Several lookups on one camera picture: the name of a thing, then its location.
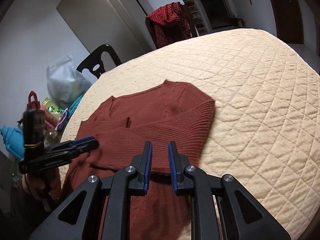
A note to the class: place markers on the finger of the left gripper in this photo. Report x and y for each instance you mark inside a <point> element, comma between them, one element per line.
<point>50,160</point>
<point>89,143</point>

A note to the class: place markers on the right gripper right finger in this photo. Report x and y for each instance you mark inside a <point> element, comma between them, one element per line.
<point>221,207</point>

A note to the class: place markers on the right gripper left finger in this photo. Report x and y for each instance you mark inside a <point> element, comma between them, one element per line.
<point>100,208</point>

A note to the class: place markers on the rust red knit sweater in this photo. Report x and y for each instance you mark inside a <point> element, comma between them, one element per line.
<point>172,111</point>

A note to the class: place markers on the left hand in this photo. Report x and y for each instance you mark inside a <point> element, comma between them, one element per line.
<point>35,183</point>

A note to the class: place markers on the red shopping bag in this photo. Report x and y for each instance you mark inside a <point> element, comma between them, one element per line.
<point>33,102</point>

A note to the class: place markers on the green floral package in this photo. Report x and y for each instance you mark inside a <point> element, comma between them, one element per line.
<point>52,107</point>

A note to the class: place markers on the blue thermos jug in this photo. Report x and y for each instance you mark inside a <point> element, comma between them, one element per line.
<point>13,140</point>

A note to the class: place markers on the pink purple pouch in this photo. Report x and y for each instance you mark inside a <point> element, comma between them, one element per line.
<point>62,120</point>

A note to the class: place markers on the teal knitted item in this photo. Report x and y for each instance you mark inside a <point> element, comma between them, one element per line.
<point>71,109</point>

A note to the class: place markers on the grey plastic bag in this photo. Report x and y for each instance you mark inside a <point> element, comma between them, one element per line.
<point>64,83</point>

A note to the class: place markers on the black chair with oval cutout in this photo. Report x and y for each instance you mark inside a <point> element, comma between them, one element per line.
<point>94,64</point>

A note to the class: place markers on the beige quilted bed cover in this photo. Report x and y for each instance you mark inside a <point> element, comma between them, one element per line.
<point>266,125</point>

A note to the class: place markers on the grey refrigerator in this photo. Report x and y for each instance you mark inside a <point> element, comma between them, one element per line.
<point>119,23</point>

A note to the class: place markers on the red checkered garment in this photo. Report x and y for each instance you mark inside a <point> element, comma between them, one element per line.
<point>170,25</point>

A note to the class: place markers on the dark brown wooden door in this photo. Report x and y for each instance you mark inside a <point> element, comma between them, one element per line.
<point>288,19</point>

